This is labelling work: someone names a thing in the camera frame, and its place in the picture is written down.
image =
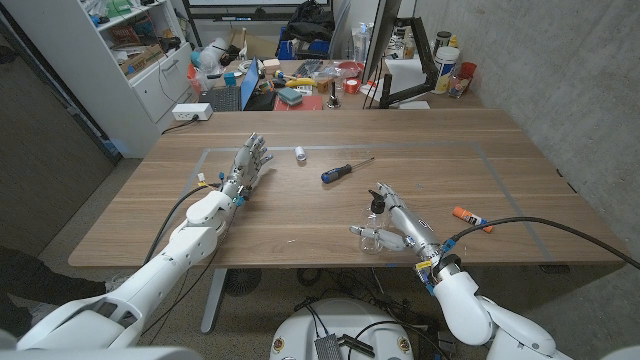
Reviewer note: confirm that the blue bin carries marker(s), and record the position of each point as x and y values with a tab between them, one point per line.
287	50

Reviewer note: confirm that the black bag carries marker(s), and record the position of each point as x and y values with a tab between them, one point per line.
310	22

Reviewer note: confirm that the black round floor fan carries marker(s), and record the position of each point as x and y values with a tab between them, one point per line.
242	281

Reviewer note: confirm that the grey heat sink module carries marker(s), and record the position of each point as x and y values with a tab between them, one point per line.
328	347

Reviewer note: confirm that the clear spray bottle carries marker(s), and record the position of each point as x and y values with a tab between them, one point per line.
361	45

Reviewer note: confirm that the grey table leg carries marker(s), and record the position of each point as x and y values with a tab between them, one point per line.
214	300

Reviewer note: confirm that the computer monitor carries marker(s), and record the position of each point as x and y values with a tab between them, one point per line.
382	35

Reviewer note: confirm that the white labelled canister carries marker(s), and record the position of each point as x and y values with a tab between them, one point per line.
444	70

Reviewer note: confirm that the small black stand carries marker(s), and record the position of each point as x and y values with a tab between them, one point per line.
333	97

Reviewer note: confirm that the red bowl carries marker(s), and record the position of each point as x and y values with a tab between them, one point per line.
351	67

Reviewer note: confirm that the cardboard box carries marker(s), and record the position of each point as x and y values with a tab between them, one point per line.
142	59

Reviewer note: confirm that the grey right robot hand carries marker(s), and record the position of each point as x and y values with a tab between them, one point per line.
417	232

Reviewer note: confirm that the red cup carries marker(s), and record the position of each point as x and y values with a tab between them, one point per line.
468	70

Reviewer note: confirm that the white bottle cap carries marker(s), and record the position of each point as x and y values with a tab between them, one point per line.
300	153

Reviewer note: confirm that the white power strip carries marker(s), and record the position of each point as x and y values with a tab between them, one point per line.
191	111

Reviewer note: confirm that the orange glue stick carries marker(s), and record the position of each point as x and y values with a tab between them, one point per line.
470	217

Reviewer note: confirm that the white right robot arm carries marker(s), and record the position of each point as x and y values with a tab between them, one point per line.
465	310

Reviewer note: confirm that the red book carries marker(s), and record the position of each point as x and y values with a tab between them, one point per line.
305	104

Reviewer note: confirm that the green sponge box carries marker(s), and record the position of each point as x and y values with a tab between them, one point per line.
290	96

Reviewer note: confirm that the person's dark trouser leg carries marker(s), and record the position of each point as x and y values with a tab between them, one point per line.
40	285

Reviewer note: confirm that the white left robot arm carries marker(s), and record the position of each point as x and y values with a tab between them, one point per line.
160	275

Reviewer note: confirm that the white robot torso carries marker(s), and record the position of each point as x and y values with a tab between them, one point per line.
340	320

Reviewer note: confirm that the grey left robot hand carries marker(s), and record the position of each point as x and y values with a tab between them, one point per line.
246	165

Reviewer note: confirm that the red tape roll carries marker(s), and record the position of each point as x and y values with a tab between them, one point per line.
352	86

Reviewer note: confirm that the open laptop blue screen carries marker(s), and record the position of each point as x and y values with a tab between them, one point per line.
225	98

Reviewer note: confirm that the white shelf cabinet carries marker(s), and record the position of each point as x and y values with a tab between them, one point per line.
100	90

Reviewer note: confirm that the yellow banana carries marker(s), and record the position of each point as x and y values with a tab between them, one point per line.
301	82

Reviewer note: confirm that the clear dispenser bottle black pump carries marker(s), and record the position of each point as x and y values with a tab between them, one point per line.
378	204

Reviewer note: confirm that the dark canister black lid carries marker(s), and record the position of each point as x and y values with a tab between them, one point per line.
442	41

